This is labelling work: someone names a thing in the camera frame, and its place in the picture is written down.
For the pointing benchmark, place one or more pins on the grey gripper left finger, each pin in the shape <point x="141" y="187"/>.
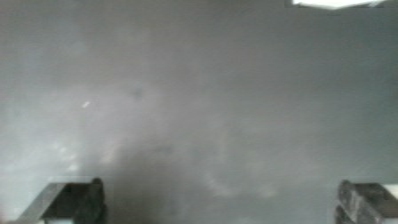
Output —
<point x="68" y="204"/>

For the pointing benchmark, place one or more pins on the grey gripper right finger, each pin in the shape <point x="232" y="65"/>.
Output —
<point x="369" y="203"/>

